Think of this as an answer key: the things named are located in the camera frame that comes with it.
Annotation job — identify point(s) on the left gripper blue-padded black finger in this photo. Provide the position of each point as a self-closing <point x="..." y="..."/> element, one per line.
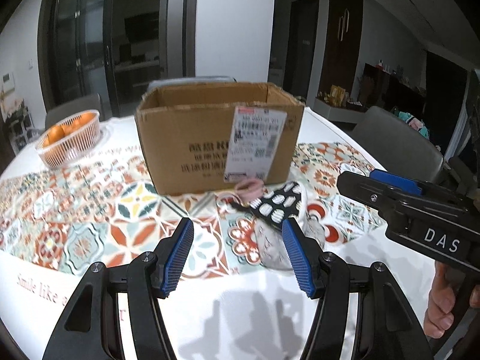
<point x="89" y="326"/>
<point x="386" y="326"/>

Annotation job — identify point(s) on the black blue-padded opposite left gripper finger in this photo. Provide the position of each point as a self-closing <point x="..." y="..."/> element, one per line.
<point x="371" y="189"/>

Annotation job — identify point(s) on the black white patterned mitt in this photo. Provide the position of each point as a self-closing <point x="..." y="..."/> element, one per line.
<point x="278" y="205"/>

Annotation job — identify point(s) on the white floral embroidered cloth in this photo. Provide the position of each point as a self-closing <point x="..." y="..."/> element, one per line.
<point x="272" y="251"/>

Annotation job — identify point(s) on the person's right hand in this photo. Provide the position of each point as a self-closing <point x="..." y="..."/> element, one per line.
<point x="438" y="315"/>

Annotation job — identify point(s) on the grey chair right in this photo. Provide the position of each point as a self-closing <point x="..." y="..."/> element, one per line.
<point x="398" y="147"/>

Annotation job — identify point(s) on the dark sideboard with items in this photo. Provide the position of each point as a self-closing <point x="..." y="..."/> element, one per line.
<point x="377" y="88"/>

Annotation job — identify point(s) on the pink hair scrunchie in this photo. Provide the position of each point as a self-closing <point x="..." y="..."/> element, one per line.
<point x="249" y="189"/>

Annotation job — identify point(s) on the patterned tile tablecloth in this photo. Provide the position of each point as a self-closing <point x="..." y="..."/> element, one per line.
<point x="228" y="305"/>

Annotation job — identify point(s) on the white shipping label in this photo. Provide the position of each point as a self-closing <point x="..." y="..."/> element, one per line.
<point x="254" y="139"/>

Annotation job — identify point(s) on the white plastic fruit basket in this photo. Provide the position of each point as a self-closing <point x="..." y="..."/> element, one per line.
<point x="69" y="138"/>

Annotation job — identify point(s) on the orange tangerines pile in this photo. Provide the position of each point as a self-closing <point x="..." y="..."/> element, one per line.
<point x="67" y="131"/>

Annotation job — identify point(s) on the brown cardboard box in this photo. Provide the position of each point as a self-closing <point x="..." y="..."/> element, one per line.
<point x="184" y="132"/>

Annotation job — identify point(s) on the grey chair behind box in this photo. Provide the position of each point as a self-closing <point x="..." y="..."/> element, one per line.
<point x="185" y="81"/>

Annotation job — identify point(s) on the grey chair left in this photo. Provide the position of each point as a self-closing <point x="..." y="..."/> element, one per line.
<point x="85" y="103"/>

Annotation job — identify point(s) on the dark glass door cabinet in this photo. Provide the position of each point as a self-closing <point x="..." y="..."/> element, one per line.
<point x="113" y="48"/>

